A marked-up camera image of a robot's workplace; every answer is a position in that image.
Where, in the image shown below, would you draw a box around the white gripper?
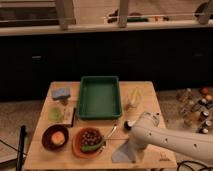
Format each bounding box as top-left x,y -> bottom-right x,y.
129,140 -> 146,163

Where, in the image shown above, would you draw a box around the grey towel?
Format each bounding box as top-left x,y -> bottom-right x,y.
111,141 -> 135,163

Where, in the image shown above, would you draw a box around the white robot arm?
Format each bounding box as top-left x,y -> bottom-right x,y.
129,112 -> 213,165

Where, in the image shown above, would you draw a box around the green plastic tray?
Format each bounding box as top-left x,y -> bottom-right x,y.
77,76 -> 122,120

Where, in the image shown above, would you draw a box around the metal spoon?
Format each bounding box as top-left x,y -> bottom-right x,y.
106,124 -> 117,139

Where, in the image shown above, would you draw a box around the green pepper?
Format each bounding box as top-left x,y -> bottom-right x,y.
80,140 -> 105,153

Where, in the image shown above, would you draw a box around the orange plate with food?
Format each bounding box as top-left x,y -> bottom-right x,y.
72,127 -> 105,159

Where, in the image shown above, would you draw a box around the bottles on floor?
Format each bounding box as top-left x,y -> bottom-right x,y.
176,87 -> 213,134

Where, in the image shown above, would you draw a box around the wooden cutting board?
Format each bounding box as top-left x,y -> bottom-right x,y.
62,106 -> 76,127

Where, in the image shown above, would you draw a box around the dark bowl with orange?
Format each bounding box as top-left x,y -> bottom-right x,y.
42,124 -> 69,151

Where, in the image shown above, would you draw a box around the blue sponge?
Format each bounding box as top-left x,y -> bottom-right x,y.
51,88 -> 70,100

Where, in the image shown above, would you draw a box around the black stand pole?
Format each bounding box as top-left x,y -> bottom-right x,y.
16,125 -> 27,171

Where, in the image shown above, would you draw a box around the white handled brush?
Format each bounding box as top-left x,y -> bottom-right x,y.
124,121 -> 135,131

